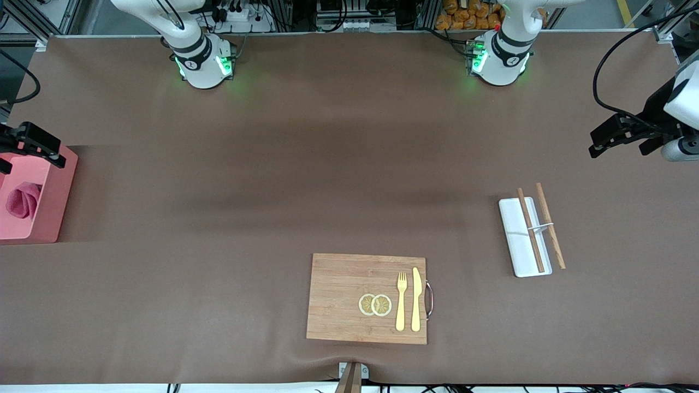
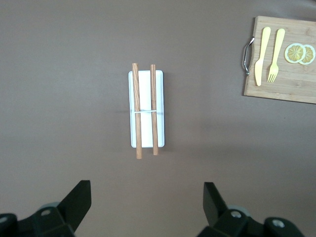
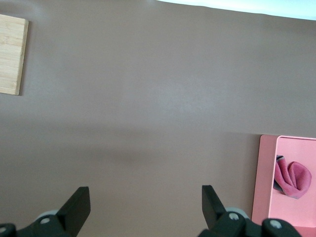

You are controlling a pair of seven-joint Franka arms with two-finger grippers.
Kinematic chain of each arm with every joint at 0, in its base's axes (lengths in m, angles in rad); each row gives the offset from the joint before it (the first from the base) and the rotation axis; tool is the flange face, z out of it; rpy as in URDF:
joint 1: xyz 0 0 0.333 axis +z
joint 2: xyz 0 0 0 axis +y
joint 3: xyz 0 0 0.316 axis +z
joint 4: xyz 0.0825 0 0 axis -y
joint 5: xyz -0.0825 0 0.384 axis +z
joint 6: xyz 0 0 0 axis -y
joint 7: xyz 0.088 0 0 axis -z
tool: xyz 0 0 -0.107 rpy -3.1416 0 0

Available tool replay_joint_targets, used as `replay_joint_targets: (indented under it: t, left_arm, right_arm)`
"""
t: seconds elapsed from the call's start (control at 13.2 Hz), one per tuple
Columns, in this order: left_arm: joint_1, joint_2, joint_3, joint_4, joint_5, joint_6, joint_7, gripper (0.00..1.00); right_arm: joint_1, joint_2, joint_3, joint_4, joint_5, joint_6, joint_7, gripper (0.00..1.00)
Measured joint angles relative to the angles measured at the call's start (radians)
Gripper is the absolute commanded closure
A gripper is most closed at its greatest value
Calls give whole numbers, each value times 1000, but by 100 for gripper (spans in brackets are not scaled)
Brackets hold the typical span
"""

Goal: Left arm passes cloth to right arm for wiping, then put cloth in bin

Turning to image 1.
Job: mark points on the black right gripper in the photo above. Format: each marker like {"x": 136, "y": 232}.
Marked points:
{"x": 28, "y": 140}

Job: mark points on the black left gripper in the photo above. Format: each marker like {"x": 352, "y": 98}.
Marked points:
{"x": 655, "y": 113}

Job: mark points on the pink and grey cloth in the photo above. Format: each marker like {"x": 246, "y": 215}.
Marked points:
{"x": 23, "y": 201}

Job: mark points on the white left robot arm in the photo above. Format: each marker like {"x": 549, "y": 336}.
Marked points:
{"x": 508, "y": 54}

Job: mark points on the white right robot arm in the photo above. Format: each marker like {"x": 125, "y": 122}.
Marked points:
{"x": 199, "y": 54}

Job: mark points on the pink plastic bin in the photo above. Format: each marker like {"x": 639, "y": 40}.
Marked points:
{"x": 54, "y": 207}

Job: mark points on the thin white chopstick rest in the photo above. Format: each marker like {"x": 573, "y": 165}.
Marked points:
{"x": 541, "y": 227}

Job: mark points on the brown wooden chopstick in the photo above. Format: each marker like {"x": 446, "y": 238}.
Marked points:
{"x": 538, "y": 256}
{"x": 560, "y": 256}

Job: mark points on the white rectangular tray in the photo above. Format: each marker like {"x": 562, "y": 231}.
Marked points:
{"x": 516, "y": 245}

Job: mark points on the brown table cover mat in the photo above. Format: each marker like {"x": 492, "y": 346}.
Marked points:
{"x": 218, "y": 191}

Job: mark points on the orange snack bags pile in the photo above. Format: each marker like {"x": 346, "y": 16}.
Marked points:
{"x": 464, "y": 16}

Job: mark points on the white power strip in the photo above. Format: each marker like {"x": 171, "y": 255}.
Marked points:
{"x": 240, "y": 16}

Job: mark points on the yellow knife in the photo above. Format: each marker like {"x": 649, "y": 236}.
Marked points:
{"x": 416, "y": 305}

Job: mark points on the yellow fork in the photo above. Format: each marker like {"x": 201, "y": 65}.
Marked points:
{"x": 401, "y": 311}

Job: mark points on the small white socket strip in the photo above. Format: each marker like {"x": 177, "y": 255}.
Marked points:
{"x": 360, "y": 24}

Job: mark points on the lemon slice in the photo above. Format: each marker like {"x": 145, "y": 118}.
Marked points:
{"x": 382, "y": 305}

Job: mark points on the aluminium frame rail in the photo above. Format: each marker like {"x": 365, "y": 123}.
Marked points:
{"x": 41, "y": 42}
{"x": 663, "y": 34}

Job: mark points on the metal bracket with wooden post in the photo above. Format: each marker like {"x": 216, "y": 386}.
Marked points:
{"x": 352, "y": 374}

